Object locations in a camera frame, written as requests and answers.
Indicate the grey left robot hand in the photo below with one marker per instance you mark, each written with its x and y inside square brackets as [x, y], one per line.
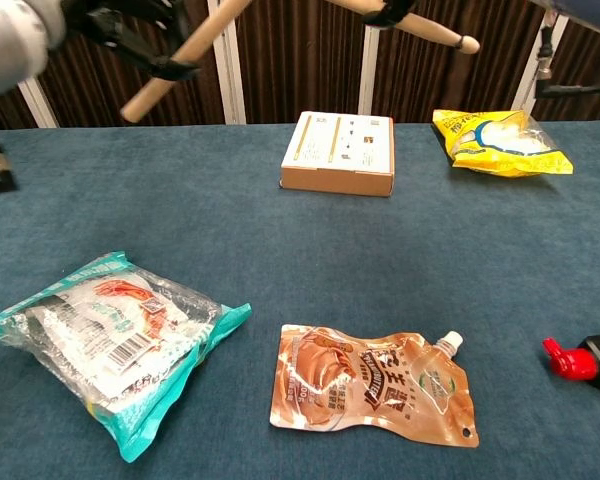
[15, 40]

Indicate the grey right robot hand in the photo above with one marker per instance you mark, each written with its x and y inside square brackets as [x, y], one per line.
[392, 12]

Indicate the wooden drumstick with black mark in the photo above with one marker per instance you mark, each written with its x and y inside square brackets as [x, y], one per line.
[430, 27]

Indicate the plain wooden drumstick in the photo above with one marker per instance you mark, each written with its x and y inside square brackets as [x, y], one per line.
[180, 55]

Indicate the dark brown pleated curtain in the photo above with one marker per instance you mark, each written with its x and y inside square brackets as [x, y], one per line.
[290, 60]

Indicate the flat cardboard box white label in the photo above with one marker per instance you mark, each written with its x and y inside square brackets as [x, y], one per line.
[337, 150]

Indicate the yellow snack bag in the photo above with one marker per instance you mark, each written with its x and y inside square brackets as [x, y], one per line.
[505, 145]

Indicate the blue velvet tablecloth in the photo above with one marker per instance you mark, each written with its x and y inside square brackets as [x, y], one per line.
[260, 250]

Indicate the teal clear plastic food bag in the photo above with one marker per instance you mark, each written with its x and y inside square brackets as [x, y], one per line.
[110, 340]

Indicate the orange spout pouch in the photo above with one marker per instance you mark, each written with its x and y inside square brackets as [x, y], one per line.
[370, 385]

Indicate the black bottle with red cap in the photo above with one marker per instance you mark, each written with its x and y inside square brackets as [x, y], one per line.
[575, 362]

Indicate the white narrow screen frame post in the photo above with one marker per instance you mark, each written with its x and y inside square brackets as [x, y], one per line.
[369, 70]

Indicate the white slanted screen frame post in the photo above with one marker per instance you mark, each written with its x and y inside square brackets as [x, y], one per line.
[530, 75]
[37, 102]

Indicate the white wide screen frame post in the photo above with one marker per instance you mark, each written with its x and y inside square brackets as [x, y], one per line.
[230, 75]

